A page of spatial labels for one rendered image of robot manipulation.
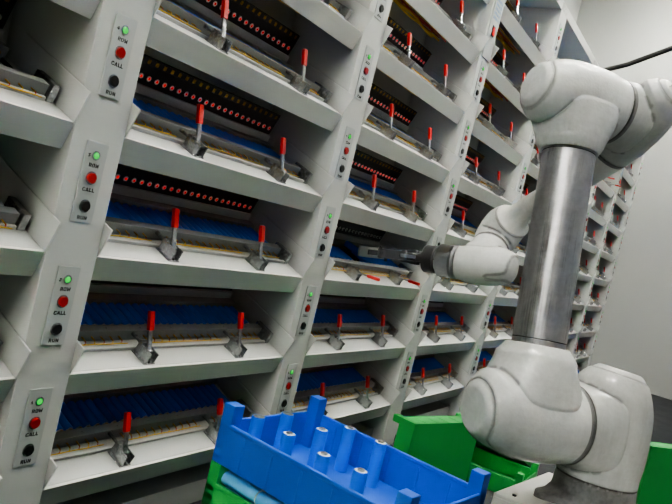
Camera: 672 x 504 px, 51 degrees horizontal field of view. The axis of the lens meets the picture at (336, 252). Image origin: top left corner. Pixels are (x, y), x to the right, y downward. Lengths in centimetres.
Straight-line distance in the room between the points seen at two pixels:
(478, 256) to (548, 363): 58
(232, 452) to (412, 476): 25
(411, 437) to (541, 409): 68
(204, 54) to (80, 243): 39
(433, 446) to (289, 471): 115
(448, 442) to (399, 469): 103
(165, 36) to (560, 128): 72
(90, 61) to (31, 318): 38
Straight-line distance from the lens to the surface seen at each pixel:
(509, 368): 132
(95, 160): 112
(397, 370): 229
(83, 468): 134
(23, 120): 106
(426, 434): 198
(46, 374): 117
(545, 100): 139
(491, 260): 183
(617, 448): 144
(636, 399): 146
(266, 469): 93
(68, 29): 116
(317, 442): 99
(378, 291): 201
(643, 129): 152
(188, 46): 125
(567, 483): 149
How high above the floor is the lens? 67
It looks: 2 degrees down
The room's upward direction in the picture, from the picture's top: 14 degrees clockwise
